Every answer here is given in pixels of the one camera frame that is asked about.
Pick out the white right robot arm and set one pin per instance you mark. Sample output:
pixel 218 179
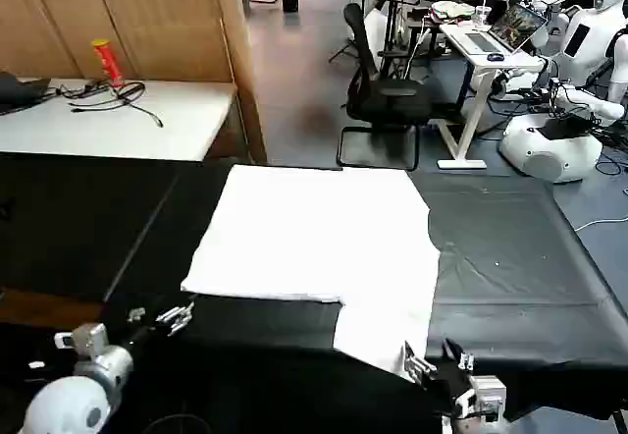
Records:
pixel 486 397

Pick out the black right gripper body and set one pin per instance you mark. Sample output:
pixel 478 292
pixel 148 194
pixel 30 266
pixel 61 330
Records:
pixel 449 385

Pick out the wooden folding screen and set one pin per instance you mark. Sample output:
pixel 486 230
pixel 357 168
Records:
pixel 162 21

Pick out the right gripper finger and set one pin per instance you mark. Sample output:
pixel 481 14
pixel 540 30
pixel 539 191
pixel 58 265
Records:
pixel 461 359
pixel 417 366

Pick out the black bag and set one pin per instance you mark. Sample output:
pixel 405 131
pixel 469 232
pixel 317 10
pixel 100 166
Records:
pixel 19 90

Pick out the clear plastic cup with straw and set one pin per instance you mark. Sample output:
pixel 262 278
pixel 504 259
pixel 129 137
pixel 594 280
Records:
pixel 482 16

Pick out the white side table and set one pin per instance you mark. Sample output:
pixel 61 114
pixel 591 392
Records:
pixel 122 129

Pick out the pile of folded cloths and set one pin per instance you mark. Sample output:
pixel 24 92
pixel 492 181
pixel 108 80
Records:
pixel 451 12

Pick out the silver open laptop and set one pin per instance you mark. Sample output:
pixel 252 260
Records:
pixel 517 24

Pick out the black tablecloth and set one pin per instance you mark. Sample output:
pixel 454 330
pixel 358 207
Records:
pixel 490 257

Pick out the white desk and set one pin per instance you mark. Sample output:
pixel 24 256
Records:
pixel 515 61

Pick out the black office chair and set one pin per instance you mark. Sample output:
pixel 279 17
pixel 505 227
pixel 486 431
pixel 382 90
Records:
pixel 387 100

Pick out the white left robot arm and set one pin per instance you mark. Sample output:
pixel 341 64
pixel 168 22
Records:
pixel 64 404

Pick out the white shirt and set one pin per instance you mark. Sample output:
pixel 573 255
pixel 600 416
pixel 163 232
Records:
pixel 314 233

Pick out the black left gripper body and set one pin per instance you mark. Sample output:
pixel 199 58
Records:
pixel 137 336

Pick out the white humanoid robot with base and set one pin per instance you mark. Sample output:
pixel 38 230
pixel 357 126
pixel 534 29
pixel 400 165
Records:
pixel 549 149

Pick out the dark computer mouse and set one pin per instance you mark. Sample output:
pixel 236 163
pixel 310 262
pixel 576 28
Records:
pixel 495 57

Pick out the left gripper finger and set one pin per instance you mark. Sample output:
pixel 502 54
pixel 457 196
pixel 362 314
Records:
pixel 137 313
pixel 175 317

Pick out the red chips can yellow lid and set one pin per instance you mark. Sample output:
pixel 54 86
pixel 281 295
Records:
pixel 108 61

